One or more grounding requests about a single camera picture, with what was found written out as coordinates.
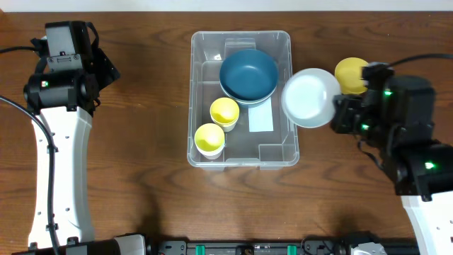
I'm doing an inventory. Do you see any grey small bowl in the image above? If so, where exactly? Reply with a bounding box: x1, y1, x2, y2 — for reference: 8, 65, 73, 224
281, 68, 341, 128

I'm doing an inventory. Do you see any yellow cup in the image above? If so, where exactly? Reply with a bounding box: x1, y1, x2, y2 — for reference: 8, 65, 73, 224
195, 123, 225, 152
210, 97, 240, 125

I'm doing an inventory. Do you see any dark blue bowl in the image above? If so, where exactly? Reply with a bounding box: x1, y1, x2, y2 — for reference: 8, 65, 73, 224
220, 84, 277, 108
219, 49, 279, 103

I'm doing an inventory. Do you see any cream cup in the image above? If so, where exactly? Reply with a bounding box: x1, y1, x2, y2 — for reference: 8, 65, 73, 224
221, 122, 236, 132

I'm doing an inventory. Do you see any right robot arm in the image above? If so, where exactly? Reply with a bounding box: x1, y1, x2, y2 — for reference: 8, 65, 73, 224
331, 63, 452, 254

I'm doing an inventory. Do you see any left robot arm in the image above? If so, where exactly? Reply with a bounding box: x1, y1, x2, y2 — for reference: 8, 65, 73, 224
23, 21, 147, 254

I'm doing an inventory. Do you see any yellow small bowl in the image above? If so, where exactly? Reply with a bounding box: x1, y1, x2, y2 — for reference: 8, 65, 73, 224
334, 57, 368, 95

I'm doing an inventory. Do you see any clear plastic storage bin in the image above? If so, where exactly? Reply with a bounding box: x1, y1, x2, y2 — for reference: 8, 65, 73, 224
187, 30, 299, 170

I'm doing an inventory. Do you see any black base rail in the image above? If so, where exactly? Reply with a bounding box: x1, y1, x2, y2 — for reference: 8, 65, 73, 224
147, 237, 420, 255

